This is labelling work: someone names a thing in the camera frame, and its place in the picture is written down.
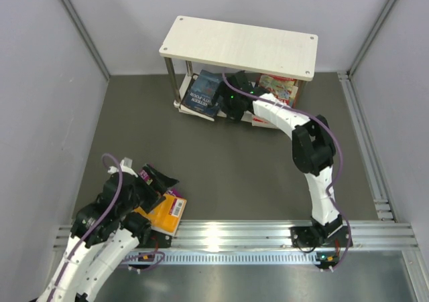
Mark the red treehouse book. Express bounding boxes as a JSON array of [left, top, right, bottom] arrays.
[[257, 74, 300, 107]]

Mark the white two-tier shelf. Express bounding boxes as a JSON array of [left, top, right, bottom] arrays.
[[160, 15, 318, 116]]

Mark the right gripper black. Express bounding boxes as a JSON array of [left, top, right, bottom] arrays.
[[207, 82, 245, 124]]

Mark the purple treehouse book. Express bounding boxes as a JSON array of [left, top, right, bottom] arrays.
[[139, 169, 183, 198]]

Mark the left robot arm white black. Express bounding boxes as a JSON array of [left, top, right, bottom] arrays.
[[37, 153, 179, 301]]

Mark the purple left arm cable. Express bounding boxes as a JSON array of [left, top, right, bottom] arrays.
[[50, 153, 167, 302]]

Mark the dark blue Nineteen Eighty-Four book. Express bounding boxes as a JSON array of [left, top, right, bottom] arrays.
[[181, 70, 223, 121]]

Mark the orange yellow book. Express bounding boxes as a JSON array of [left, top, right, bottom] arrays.
[[135, 194, 187, 236]]

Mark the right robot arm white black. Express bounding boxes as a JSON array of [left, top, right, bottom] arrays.
[[219, 71, 343, 246]]

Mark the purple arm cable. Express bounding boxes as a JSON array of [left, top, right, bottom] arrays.
[[221, 72, 353, 273], [50, 153, 167, 302]]

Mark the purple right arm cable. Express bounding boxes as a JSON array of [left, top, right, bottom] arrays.
[[221, 72, 353, 273]]

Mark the red white book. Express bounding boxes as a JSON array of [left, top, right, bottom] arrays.
[[251, 115, 277, 129]]

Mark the aluminium rail base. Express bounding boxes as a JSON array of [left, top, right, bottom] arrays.
[[53, 220, 420, 266]]

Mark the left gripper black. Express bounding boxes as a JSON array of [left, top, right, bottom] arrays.
[[118, 163, 179, 216]]

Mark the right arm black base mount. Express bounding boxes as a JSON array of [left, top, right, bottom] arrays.
[[290, 226, 350, 251]]

